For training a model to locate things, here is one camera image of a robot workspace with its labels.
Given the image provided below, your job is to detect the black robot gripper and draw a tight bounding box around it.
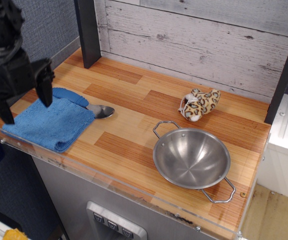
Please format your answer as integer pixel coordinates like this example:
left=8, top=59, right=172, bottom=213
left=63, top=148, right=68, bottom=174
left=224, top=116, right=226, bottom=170
left=0, top=48, right=54, bottom=124

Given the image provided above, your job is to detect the blue towel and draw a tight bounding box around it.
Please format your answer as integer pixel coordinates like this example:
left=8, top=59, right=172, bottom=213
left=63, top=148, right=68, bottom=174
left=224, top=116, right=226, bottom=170
left=2, top=97, right=95, bottom=153

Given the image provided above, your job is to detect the blue handled metal spoon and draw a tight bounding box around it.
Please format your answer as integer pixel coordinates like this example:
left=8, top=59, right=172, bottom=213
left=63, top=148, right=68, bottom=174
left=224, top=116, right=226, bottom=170
left=52, top=87, right=115, bottom=119

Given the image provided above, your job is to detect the stainless steel bowl with handles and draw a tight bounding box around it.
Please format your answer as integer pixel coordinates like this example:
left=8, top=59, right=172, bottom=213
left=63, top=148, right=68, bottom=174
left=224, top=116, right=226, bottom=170
left=153, top=121, right=236, bottom=204

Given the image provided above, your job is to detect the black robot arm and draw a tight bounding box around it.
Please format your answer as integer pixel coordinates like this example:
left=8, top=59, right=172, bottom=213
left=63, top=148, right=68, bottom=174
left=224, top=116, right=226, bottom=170
left=0, top=0, right=54, bottom=124

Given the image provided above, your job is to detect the clear acrylic table guard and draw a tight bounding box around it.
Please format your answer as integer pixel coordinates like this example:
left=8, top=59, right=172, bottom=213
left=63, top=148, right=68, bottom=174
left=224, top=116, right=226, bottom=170
left=0, top=36, right=272, bottom=240

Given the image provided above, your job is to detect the yellow object at bottom left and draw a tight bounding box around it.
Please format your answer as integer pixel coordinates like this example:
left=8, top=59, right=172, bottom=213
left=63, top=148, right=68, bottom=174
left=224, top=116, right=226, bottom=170
left=2, top=229, right=28, bottom=240

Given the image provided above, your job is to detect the silver dispenser button panel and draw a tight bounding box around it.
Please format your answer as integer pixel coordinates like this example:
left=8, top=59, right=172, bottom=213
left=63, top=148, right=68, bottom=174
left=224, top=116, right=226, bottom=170
left=86, top=201, right=148, bottom=240

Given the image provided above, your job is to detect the leopard print plush toy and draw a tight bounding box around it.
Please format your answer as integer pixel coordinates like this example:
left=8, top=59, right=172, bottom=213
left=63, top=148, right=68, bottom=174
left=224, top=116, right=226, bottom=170
left=178, top=88, right=221, bottom=122

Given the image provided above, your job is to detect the white grooved side cabinet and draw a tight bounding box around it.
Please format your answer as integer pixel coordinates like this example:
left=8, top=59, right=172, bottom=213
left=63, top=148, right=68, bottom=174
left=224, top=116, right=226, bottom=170
left=257, top=94, right=288, bottom=197

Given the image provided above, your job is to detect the dark left vertical post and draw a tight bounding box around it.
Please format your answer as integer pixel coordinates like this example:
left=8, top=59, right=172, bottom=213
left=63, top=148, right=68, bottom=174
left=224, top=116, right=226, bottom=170
left=74, top=0, right=101, bottom=69

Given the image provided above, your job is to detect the dark vertical post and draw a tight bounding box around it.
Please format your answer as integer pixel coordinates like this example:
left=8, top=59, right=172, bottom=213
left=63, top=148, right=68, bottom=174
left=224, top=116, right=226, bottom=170
left=74, top=0, right=101, bottom=69
left=264, top=57, right=288, bottom=125

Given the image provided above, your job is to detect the dark right vertical post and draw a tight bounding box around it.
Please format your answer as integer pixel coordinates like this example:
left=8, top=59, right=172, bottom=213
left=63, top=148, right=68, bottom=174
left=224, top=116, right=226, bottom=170
left=264, top=57, right=288, bottom=125

